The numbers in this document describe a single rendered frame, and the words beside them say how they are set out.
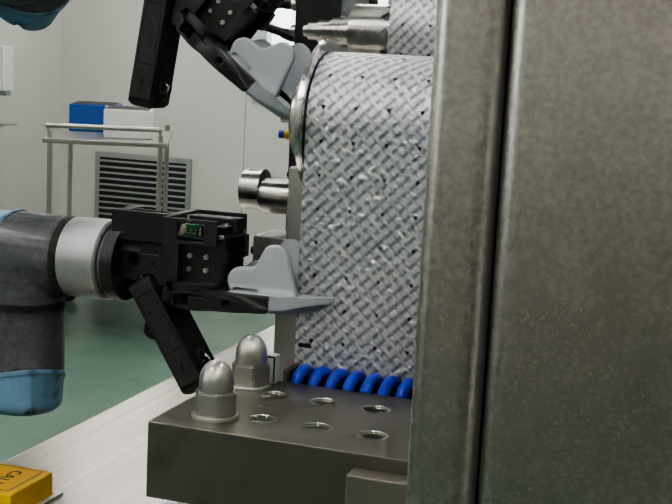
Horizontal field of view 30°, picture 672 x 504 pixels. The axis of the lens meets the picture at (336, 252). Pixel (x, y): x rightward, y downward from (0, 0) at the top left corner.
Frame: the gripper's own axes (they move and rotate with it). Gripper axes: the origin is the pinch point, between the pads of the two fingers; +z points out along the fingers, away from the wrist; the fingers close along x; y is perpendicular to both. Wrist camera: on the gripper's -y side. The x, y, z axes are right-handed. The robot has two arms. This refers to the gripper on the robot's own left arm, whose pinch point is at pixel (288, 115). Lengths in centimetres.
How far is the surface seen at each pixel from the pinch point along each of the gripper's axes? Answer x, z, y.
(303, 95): -9.0, 2.1, 4.7
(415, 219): -8.4, 16.4, 3.7
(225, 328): 429, -66, -215
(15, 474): -16.9, 6.7, -36.9
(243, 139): 548, -152, -180
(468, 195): -92, 27, 27
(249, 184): -0.5, 1.6, -7.4
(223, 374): -25.3, 15.8, -11.1
